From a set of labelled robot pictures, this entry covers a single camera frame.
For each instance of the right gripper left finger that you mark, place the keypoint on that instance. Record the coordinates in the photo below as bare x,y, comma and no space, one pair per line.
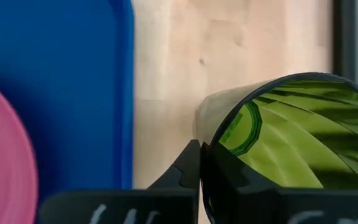
185,174

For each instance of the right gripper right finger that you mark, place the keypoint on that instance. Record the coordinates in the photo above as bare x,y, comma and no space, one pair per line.
235,193

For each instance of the green faceted plastic cup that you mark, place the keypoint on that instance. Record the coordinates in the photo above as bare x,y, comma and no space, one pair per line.
291,140

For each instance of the blue plastic tray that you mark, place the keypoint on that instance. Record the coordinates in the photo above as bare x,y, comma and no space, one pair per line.
73,77

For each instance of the pink plastic plate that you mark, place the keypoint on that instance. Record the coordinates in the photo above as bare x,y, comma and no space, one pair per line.
5,155

